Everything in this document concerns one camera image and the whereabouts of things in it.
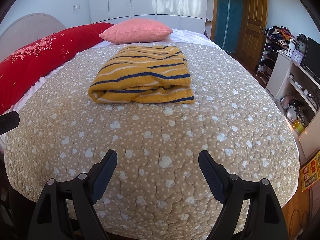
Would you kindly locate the wooden door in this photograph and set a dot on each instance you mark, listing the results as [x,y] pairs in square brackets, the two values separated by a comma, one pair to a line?
[252,27]

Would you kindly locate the cluttered shoe rack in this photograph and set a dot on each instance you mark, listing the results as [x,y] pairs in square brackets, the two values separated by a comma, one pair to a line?
[273,47]

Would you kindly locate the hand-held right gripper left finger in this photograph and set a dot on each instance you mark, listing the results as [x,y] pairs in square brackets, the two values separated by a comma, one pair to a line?
[105,177]

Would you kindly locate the small purple clock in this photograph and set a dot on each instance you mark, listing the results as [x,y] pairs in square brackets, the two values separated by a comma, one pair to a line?
[297,56]

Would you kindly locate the dark ornate table clock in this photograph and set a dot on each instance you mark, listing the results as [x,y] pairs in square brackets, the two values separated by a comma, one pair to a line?
[302,46]

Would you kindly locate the beige quilted bedspread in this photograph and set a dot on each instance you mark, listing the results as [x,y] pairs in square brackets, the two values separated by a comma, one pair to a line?
[175,135]

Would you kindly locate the teal fabric curtain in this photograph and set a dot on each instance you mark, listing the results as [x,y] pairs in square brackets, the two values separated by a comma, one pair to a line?
[228,17]

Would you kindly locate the yellow striped sweater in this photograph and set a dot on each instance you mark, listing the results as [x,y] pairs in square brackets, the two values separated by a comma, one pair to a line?
[142,77]

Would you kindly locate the white shelf unit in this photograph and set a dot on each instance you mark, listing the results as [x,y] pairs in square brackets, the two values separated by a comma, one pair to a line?
[278,77]

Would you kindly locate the white padded headboard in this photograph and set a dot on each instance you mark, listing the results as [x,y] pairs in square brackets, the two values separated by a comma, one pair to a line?
[27,30]

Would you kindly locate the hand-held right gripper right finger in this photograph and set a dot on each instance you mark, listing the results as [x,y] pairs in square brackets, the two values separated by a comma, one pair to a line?
[212,175]

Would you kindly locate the yellow bottle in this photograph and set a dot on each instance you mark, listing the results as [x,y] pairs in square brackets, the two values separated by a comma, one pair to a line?
[298,127]

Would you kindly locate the pink ribbed pillow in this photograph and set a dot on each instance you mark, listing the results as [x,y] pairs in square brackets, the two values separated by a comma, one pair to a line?
[136,31]

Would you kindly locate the red embroidered pillow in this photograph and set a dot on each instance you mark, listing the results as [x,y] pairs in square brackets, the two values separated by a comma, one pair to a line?
[37,60]

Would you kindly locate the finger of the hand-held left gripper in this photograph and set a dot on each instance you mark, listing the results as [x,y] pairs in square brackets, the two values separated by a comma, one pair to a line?
[8,122]

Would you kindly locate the black television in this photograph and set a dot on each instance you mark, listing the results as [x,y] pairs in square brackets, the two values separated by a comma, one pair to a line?
[312,57]

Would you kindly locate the yellow printed poster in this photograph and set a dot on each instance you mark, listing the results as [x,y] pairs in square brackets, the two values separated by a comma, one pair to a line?
[311,173]

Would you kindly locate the white wall socket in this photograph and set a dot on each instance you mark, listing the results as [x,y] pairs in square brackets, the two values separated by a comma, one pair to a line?
[76,6]

